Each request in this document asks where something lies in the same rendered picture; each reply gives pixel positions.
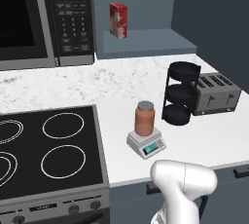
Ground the black three-tier stand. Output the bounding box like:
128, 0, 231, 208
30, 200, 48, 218
160, 60, 202, 127

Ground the grey digital scale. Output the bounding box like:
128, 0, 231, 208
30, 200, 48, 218
125, 127, 167, 161

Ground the blue-grey open cabinet shelf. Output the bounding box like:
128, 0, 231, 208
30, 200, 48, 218
92, 0, 212, 60

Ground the black hob with steel front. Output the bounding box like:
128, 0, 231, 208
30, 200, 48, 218
0, 104, 111, 224

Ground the orange honey jar grey lid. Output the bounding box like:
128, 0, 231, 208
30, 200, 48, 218
134, 100, 157, 137

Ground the blue-grey drawer front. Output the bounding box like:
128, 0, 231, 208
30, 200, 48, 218
109, 164, 249, 224

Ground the black and grey microwave oven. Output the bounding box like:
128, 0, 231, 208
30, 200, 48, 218
0, 0, 96, 71

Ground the blue-grey cabinet door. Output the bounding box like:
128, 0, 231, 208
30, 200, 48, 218
171, 0, 249, 94

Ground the black drawer handle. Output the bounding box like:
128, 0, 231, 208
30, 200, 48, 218
232, 168, 249, 179
145, 182, 162, 196

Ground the red and white box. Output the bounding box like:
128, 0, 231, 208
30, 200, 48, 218
109, 2, 128, 40

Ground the grey four-slot toaster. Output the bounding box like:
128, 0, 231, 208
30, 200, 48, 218
193, 72, 242, 117

